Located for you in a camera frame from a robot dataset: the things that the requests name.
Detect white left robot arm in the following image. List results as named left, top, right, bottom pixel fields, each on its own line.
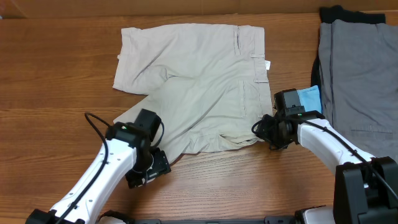
left=25, top=109, right=171, bottom=224

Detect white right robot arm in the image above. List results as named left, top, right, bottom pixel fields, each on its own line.
left=251, top=89, right=397, bottom=224

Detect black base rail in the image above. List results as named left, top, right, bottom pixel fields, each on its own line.
left=96, top=205, right=335, bottom=224

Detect grey shorts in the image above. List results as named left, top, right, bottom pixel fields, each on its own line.
left=318, top=20, right=397, bottom=159

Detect blue cloth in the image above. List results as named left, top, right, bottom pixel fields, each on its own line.
left=297, top=85, right=322, bottom=113

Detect black garment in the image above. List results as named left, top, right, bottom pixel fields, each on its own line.
left=311, top=5, right=386, bottom=90

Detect beige shorts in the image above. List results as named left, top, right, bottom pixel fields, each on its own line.
left=113, top=24, right=272, bottom=162

